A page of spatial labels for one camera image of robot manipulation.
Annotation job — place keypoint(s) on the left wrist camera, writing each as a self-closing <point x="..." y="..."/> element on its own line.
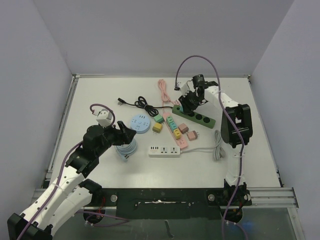
<point x="104" y="118"/>

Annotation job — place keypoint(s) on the white power strip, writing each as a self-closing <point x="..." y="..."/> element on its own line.
<point x="164" y="151"/>

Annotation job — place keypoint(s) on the yellow USB charger plug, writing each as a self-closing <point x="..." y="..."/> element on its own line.
<point x="157" y="127"/>

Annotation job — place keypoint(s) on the pink USB charger plug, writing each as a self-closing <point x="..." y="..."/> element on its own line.
<point x="183" y="128"/>

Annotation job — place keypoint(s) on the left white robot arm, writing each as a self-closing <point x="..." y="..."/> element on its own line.
<point x="72" y="189"/>

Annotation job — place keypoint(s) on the round blue power strip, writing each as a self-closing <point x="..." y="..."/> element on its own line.
<point x="140" y="123"/>

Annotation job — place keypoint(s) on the green power strip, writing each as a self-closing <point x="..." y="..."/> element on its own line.
<point x="196" y="118"/>

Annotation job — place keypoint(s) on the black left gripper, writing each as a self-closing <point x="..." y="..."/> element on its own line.
<point x="121" y="134"/>

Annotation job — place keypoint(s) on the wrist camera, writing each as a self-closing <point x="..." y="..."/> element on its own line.
<point x="184" y="89"/>
<point x="104" y="118"/>

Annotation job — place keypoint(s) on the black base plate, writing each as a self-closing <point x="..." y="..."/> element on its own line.
<point x="171" y="203"/>

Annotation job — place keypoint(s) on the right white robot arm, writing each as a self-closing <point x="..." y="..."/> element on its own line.
<point x="236" y="127"/>

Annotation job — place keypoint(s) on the teal USB charger plug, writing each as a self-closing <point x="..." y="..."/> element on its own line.
<point x="173" y="125"/>

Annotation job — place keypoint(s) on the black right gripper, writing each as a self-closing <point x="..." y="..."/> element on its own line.
<point x="188" y="103"/>

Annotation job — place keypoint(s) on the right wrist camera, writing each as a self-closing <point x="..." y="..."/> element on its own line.
<point x="184" y="89"/>

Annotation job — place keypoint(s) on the pink power strip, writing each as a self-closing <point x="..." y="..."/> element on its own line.
<point x="182" y="142"/>

